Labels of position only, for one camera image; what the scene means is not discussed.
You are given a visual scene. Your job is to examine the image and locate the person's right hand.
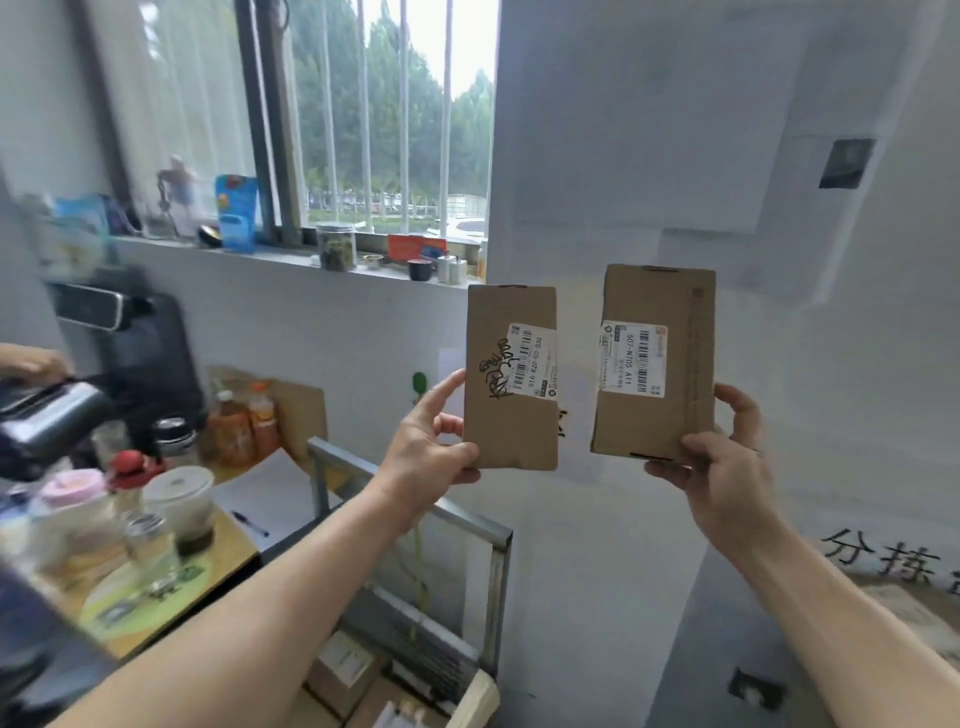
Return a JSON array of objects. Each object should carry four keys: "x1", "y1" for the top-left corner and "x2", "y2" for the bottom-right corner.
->
[{"x1": 644, "y1": 383, "x2": 781, "y2": 560}]

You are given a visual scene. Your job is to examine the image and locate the person's left hand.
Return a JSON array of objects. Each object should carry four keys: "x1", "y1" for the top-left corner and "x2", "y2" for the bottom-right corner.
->
[{"x1": 372, "y1": 368, "x2": 483, "y2": 526}]

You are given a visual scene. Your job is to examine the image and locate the box with black scribble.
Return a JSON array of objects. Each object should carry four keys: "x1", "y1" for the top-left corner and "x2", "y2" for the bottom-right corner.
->
[{"x1": 463, "y1": 283, "x2": 560, "y2": 472}]

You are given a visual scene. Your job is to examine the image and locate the box with barcode label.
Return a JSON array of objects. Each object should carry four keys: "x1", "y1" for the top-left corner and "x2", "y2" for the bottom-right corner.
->
[{"x1": 590, "y1": 263, "x2": 718, "y2": 463}]

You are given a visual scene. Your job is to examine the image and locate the metal wire cage cart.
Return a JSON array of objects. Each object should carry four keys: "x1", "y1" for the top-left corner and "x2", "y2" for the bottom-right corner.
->
[{"x1": 307, "y1": 437, "x2": 515, "y2": 728}]

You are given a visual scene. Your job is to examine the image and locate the box yellow tape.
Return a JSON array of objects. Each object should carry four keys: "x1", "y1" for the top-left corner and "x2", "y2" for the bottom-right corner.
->
[{"x1": 346, "y1": 673, "x2": 453, "y2": 728}]

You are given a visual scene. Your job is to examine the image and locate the small parcel white label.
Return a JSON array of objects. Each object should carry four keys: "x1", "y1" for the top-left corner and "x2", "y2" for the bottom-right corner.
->
[{"x1": 307, "y1": 629, "x2": 378, "y2": 719}]

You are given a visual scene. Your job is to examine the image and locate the person's left forearm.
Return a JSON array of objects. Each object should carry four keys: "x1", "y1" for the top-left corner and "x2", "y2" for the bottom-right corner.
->
[{"x1": 48, "y1": 479, "x2": 421, "y2": 728}]

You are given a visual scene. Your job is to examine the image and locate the white paper sheet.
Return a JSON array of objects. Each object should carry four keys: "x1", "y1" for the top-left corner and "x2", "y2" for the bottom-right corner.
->
[{"x1": 212, "y1": 448, "x2": 343, "y2": 553}]

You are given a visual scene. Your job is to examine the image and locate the orange drink bottle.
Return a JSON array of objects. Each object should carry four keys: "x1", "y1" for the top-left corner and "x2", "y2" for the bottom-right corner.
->
[{"x1": 247, "y1": 382, "x2": 280, "y2": 459}]

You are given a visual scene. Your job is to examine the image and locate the brown tea bottle white cap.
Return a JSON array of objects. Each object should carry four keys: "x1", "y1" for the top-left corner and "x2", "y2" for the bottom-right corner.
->
[{"x1": 206, "y1": 389, "x2": 256, "y2": 470}]

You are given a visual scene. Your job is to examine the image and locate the small yellow table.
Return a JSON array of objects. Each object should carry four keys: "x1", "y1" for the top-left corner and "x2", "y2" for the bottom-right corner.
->
[{"x1": 59, "y1": 502, "x2": 260, "y2": 661}]

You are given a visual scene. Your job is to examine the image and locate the dark lid glass jar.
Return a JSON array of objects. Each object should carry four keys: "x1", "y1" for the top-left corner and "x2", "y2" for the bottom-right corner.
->
[{"x1": 314, "y1": 222, "x2": 358, "y2": 273}]

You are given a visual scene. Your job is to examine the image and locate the white lid drink cup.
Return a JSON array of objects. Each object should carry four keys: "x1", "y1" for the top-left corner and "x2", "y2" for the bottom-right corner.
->
[{"x1": 142, "y1": 466, "x2": 217, "y2": 558}]

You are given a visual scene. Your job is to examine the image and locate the black lid steel flask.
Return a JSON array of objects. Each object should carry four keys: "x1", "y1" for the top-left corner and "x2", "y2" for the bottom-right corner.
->
[{"x1": 153, "y1": 417, "x2": 200, "y2": 466}]

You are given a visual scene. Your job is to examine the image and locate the black water dispenser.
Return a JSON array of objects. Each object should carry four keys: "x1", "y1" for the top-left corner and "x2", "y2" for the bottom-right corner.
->
[{"x1": 44, "y1": 281, "x2": 208, "y2": 451}]

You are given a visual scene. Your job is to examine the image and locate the clear glass jar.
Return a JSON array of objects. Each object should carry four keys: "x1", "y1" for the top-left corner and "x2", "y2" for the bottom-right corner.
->
[{"x1": 121, "y1": 511, "x2": 181, "y2": 594}]

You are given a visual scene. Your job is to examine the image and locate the red lid bottle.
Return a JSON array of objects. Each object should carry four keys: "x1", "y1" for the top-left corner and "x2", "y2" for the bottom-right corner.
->
[{"x1": 107, "y1": 449, "x2": 166, "y2": 511}]

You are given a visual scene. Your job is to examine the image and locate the blue detergent bottle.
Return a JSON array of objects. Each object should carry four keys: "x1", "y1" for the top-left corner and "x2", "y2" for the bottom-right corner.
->
[{"x1": 215, "y1": 173, "x2": 260, "y2": 254}]

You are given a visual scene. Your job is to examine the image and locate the yellow-green round sticker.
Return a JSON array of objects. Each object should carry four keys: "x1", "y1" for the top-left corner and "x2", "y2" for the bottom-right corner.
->
[{"x1": 78, "y1": 558, "x2": 211, "y2": 643}]

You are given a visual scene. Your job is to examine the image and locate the pink lid clear tumbler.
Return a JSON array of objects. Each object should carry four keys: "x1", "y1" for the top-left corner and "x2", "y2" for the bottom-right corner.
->
[{"x1": 29, "y1": 468, "x2": 125, "y2": 579}]

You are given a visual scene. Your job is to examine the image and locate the dark metal tumbler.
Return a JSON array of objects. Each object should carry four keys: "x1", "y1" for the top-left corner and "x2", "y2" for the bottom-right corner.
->
[{"x1": 0, "y1": 378, "x2": 114, "y2": 481}]

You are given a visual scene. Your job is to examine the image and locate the pale blue plastic bag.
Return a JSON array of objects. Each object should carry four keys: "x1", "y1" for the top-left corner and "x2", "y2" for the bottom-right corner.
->
[{"x1": 37, "y1": 193, "x2": 114, "y2": 279}]

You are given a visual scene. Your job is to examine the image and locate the aluminium-framed window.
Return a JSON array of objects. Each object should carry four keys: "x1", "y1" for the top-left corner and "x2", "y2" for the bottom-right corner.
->
[{"x1": 74, "y1": 0, "x2": 502, "y2": 253}]

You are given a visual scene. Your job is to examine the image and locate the yellow-green rope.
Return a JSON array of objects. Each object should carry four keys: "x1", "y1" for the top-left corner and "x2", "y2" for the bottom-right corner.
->
[{"x1": 404, "y1": 517, "x2": 433, "y2": 646}]

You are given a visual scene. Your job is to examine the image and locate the wall sign with black characters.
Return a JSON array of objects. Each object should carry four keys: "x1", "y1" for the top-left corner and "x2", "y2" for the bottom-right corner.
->
[{"x1": 438, "y1": 344, "x2": 624, "y2": 481}]

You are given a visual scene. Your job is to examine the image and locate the grey wall socket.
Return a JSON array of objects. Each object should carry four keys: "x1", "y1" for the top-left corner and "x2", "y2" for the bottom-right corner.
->
[{"x1": 728, "y1": 667, "x2": 787, "y2": 710}]

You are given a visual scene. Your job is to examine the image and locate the small dark wall switch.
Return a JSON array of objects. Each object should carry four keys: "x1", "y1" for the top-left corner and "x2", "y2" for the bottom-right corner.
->
[{"x1": 818, "y1": 138, "x2": 877, "y2": 190}]

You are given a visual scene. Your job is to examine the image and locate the clear bottle with strap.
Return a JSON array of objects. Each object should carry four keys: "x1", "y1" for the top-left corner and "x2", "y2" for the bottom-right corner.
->
[{"x1": 155, "y1": 153, "x2": 198, "y2": 241}]

